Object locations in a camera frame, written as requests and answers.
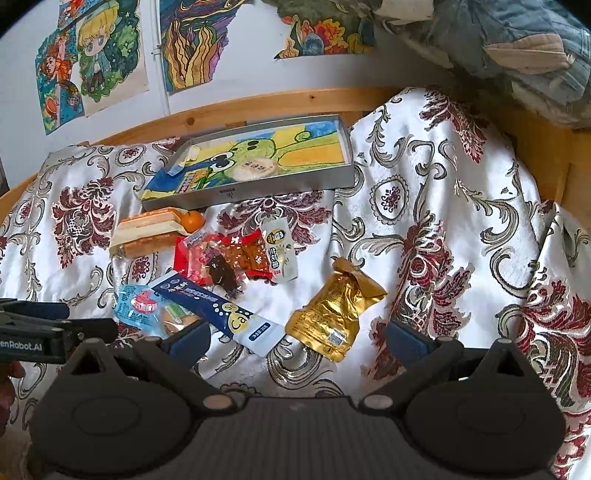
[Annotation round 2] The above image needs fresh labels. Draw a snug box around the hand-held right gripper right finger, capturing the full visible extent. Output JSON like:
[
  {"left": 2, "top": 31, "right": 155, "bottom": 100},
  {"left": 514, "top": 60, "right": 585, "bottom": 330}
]
[{"left": 359, "top": 320, "right": 536, "bottom": 415}]

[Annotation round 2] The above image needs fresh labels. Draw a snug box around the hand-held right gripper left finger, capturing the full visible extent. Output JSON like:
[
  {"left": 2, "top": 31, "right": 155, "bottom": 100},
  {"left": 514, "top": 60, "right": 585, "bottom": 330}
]
[{"left": 60, "top": 318, "right": 236, "bottom": 415}]

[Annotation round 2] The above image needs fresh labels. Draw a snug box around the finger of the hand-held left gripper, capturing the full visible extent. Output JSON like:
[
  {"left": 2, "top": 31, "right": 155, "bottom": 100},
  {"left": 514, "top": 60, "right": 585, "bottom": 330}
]
[
  {"left": 0, "top": 298, "right": 71, "bottom": 320},
  {"left": 62, "top": 318, "right": 119, "bottom": 346}
]

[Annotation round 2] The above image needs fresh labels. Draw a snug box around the clear round biscuit packet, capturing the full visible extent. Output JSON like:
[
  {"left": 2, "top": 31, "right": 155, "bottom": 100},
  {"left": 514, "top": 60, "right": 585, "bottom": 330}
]
[{"left": 157, "top": 302, "right": 204, "bottom": 341}]

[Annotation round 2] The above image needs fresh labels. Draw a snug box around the long dark blue packet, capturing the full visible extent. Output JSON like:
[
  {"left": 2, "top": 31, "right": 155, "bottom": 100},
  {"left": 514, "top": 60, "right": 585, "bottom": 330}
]
[{"left": 151, "top": 272, "right": 284, "bottom": 357}]

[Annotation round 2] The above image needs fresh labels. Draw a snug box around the light blue snack packet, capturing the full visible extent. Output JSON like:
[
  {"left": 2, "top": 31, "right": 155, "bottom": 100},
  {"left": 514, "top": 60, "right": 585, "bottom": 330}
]
[{"left": 115, "top": 284, "right": 163, "bottom": 331}]

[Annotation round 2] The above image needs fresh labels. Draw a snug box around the gold foil snack packet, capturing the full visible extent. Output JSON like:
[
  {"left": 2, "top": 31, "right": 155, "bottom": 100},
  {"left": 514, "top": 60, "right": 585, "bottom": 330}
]
[{"left": 285, "top": 257, "right": 387, "bottom": 363}]

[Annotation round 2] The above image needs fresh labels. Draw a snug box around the clear red dark meat packet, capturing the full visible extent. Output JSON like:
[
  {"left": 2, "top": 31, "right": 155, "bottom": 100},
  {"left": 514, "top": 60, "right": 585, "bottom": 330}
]
[{"left": 174, "top": 231, "right": 247, "bottom": 298}]

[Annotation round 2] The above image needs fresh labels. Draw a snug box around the red dried tofu packet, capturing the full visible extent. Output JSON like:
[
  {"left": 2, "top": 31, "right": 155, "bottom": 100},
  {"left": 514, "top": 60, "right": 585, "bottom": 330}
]
[{"left": 221, "top": 218, "right": 298, "bottom": 283}]

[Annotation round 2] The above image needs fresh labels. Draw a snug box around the grey metal tray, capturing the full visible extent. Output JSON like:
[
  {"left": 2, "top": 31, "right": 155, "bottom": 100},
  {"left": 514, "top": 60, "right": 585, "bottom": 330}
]
[{"left": 141, "top": 114, "right": 356, "bottom": 212}]

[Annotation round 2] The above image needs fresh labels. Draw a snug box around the person's left hand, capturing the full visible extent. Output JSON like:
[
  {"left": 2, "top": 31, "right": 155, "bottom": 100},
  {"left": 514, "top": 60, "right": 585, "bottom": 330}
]
[{"left": 0, "top": 361, "right": 27, "bottom": 432}]

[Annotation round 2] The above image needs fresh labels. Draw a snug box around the orange cracker packet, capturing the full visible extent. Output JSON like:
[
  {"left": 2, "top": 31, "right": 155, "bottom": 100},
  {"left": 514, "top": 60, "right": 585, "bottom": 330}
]
[{"left": 109, "top": 208, "right": 188, "bottom": 259}]

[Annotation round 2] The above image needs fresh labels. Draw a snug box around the tangerine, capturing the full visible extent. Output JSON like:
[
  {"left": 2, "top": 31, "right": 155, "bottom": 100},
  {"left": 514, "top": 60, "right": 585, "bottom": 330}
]
[{"left": 180, "top": 210, "right": 206, "bottom": 233}]

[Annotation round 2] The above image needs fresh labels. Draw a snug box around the round white cake packet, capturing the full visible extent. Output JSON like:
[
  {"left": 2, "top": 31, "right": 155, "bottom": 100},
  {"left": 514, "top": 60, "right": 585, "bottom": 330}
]
[{"left": 230, "top": 157, "right": 279, "bottom": 182}]

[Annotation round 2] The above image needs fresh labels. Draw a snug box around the colourful drawing sheet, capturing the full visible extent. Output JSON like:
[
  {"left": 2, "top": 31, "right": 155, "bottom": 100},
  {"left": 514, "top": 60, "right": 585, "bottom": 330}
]
[{"left": 148, "top": 119, "right": 348, "bottom": 193}]

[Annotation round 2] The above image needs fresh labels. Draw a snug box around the blue patchwork quilt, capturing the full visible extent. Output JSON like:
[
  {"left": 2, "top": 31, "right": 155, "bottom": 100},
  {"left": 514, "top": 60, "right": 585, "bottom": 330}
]
[{"left": 376, "top": 0, "right": 591, "bottom": 131}]

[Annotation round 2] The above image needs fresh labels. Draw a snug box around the orange-haired figure wall poster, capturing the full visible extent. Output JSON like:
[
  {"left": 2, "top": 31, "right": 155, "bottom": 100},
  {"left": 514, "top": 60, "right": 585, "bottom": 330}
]
[{"left": 36, "top": 28, "right": 87, "bottom": 136}]

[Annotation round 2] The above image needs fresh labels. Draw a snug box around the wooden bed frame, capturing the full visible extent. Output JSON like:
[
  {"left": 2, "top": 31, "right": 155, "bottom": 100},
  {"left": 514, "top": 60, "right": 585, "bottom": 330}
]
[{"left": 0, "top": 85, "right": 591, "bottom": 217}]

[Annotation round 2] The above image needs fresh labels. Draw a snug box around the blond cartoon figure wall poster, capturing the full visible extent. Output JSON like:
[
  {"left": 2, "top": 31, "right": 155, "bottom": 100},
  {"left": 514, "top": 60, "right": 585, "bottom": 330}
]
[{"left": 58, "top": 0, "right": 151, "bottom": 117}]

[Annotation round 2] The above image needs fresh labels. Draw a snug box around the wavy striped wall poster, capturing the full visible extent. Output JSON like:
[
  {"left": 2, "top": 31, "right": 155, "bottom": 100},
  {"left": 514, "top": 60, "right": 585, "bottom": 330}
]
[{"left": 158, "top": 0, "right": 253, "bottom": 96}]

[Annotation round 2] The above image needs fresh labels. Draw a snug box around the flower pattern wall poster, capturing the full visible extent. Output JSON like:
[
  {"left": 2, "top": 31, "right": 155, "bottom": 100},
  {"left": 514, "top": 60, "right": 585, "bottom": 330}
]
[{"left": 274, "top": 0, "right": 378, "bottom": 61}]

